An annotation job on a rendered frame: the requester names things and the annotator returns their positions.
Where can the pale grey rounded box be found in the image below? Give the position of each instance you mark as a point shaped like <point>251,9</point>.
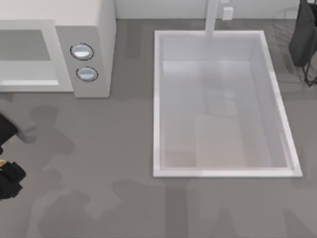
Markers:
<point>28,135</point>

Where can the pale microwave door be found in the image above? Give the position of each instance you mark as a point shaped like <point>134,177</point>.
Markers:
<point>53,62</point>

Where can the small silver microwave knob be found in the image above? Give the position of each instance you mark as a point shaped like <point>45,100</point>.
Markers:
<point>87,74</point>

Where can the large silver microwave knob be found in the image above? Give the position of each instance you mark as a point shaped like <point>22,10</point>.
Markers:
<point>82,51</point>

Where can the pale microwave oven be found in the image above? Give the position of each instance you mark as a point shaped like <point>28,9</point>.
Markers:
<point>104,37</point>

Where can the white sink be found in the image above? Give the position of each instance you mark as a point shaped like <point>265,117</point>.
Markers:
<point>223,111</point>

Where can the tall white tap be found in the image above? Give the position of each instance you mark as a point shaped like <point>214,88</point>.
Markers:
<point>211,17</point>

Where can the white wall socket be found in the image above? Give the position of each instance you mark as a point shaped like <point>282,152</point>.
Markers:
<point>227,13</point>

